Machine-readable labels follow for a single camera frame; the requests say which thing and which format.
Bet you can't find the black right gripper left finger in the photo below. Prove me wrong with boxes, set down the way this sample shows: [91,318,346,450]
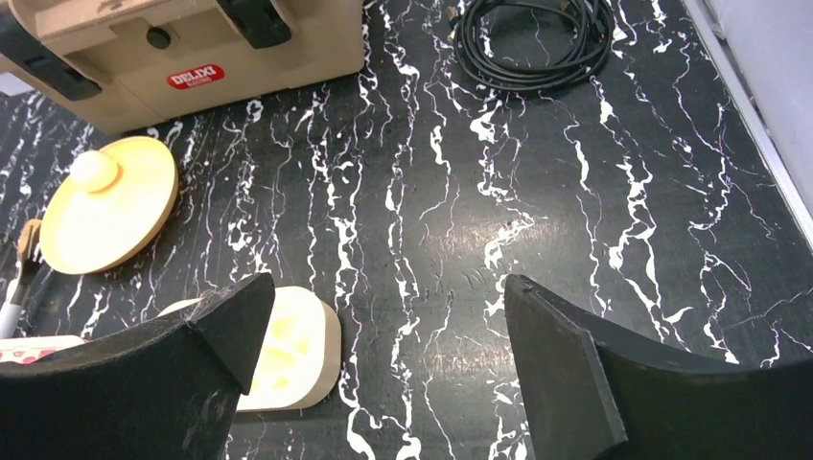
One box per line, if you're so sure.
[1,273,275,459]

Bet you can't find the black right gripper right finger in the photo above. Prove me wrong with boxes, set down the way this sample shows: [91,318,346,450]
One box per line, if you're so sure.
[504,274,812,459]

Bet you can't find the beige lunch box lid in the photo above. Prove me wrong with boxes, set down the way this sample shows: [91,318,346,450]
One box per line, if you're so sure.
[155,286,343,413]

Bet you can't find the pink lunch box lid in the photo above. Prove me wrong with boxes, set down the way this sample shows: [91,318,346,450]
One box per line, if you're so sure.
[1,335,87,364]

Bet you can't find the white boiled egg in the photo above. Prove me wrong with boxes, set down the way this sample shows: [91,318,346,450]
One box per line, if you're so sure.
[68,150,120,194]

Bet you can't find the white metal food tongs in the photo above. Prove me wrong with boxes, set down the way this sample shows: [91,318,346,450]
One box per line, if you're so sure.
[1,218,43,339]

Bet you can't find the tan plastic toolbox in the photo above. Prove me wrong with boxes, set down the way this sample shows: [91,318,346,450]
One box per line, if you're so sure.
[1,1,364,134]

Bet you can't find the coiled black cable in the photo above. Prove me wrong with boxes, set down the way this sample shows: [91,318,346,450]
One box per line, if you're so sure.
[446,0,616,94]

